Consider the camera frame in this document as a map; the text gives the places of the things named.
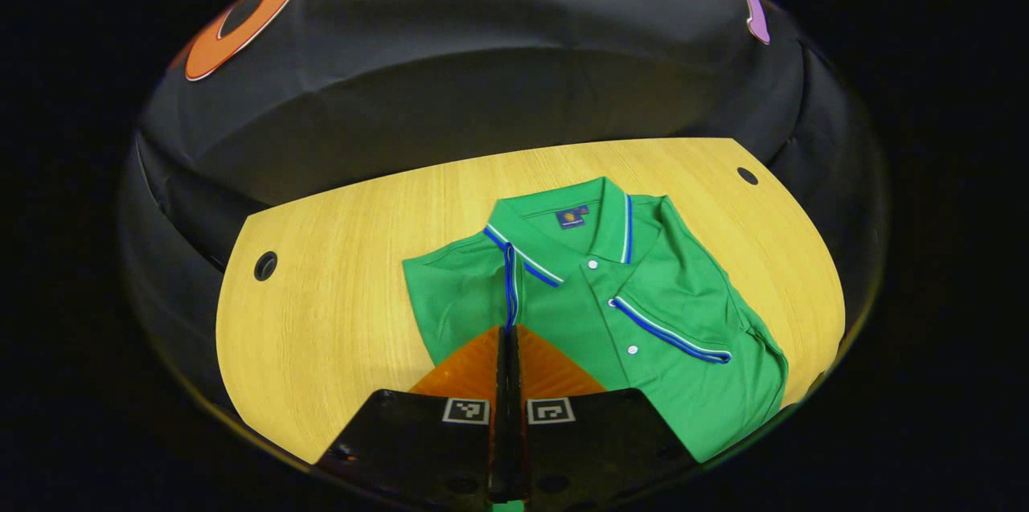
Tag black backdrop cloth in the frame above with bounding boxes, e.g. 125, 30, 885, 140
121, 0, 889, 384

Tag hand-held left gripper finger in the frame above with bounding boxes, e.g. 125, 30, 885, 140
511, 325, 700, 503
316, 325, 512, 503

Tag green T-shirt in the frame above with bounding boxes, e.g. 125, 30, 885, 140
402, 177, 790, 465

